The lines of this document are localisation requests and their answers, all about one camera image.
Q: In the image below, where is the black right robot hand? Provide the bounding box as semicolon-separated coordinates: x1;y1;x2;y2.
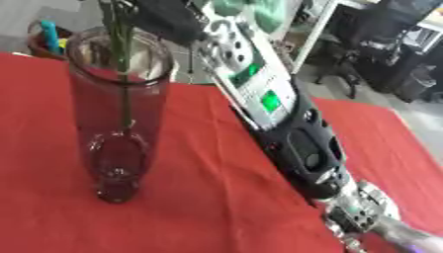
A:
121;0;212;46

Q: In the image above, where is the green flower stem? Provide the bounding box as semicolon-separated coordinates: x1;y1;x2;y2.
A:
97;0;138;132

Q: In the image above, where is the clear glass cylinder vase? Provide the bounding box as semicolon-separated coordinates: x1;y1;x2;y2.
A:
63;26;177;204

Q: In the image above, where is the blue stick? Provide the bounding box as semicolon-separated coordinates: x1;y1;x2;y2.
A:
38;19;62;55

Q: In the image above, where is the brown round container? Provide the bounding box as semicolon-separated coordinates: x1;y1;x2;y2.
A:
26;19;75;61

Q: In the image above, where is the black office chair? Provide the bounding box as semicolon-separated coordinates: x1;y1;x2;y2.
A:
312;0;443;101

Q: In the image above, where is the white table frame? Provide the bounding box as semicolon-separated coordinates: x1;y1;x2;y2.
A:
285;0;371;75

